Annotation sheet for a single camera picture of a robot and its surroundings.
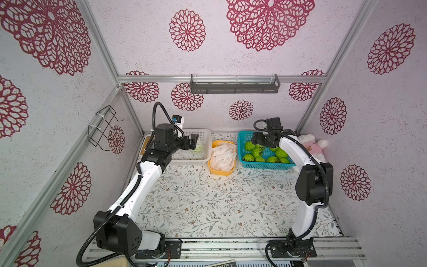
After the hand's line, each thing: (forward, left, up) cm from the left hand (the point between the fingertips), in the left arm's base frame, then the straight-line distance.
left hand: (189, 135), depth 78 cm
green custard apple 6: (+2, -46, -23) cm, 51 cm away
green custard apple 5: (+4, -32, -24) cm, 40 cm away
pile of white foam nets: (+3, -17, -22) cm, 28 cm away
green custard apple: (+10, -2, -24) cm, 26 cm away
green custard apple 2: (+13, -34, -25) cm, 44 cm away
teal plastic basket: (-1, -38, -23) cm, 44 cm away
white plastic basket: (+10, -4, -28) cm, 30 cm away
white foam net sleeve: (-6, -4, +1) cm, 8 cm away
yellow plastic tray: (-5, -15, -28) cm, 32 cm away
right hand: (+10, -37, -13) cm, 41 cm away
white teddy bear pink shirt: (+10, -72, -21) cm, 76 cm away
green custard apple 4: (+8, -38, -25) cm, 46 cm away
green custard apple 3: (+13, -41, -25) cm, 50 cm away
